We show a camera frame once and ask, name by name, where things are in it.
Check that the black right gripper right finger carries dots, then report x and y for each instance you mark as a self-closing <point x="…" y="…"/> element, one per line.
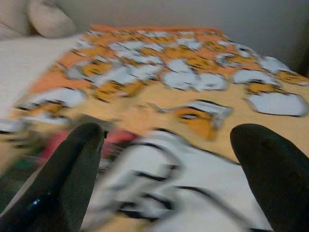
<point x="277" y="174"/>

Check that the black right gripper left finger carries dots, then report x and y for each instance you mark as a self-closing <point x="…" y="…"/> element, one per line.
<point x="62" y="174"/>

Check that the dark red green book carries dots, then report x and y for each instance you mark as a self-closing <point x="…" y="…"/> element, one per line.
<point x="120" y="138"/>

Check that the yellow cartoon egg blanket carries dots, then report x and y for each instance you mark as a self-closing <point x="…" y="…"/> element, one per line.
<point x="169" y="101"/>

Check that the white quilted mattress pad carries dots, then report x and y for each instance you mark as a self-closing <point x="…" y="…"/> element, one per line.
<point x="24" y="62"/>

